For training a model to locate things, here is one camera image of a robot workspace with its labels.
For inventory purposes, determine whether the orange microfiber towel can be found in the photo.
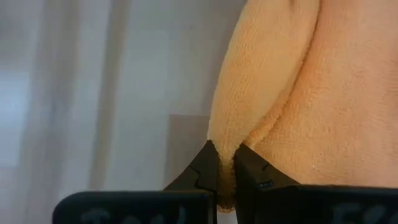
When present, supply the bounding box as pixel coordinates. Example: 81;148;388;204
206;0;398;214

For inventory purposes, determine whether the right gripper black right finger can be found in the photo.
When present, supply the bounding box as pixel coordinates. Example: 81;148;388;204
233;142;398;224

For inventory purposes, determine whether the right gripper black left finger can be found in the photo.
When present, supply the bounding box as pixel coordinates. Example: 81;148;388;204
52;139;220;224

